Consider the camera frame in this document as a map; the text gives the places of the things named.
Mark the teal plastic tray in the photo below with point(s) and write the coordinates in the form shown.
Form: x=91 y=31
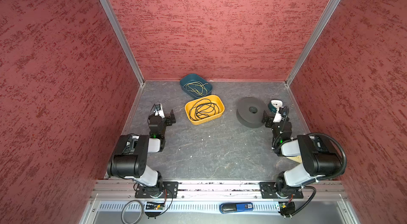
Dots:
x=195 y=86

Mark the beige calculator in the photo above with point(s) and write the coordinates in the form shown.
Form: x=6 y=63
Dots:
x=297 y=159

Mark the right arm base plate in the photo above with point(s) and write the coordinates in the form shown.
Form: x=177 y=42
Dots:
x=273 y=190

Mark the left corner aluminium profile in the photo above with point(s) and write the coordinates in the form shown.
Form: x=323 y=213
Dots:
x=108 y=9

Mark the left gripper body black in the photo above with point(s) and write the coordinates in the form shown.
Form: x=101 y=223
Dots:
x=160 y=120

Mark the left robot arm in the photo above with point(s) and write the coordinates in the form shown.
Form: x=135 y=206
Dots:
x=129 y=158

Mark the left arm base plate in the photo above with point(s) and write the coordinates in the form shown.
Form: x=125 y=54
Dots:
x=166 y=190

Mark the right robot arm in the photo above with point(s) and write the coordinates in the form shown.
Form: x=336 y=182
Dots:
x=285 y=146

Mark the teal kitchen scale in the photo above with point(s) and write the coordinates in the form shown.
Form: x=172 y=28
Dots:
x=272 y=103

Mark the black corrugated conduit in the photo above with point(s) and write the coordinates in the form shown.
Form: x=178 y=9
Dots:
x=326 y=158

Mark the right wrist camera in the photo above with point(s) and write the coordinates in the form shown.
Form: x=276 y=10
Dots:
x=278 y=115

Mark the yellow plastic tray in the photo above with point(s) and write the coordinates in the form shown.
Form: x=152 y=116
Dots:
x=205 y=109

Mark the right corner aluminium profile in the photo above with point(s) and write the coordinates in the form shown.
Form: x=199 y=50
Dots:
x=321 y=24

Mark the blue black handheld device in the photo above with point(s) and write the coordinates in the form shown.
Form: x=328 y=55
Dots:
x=236 y=207

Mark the corner aluminium profile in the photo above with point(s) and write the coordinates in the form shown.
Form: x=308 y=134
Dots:
x=108 y=9
x=321 y=24

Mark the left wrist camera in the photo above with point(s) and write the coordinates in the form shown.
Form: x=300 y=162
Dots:
x=158 y=109

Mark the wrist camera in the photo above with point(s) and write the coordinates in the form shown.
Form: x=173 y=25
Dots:
x=158 y=109
x=278 y=115

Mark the aluminium rail frame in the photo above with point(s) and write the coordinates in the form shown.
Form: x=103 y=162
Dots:
x=197 y=190

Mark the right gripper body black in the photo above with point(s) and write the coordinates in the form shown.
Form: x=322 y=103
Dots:
x=273 y=122

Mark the grey cable spool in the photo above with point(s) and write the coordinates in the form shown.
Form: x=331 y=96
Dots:
x=250 y=111

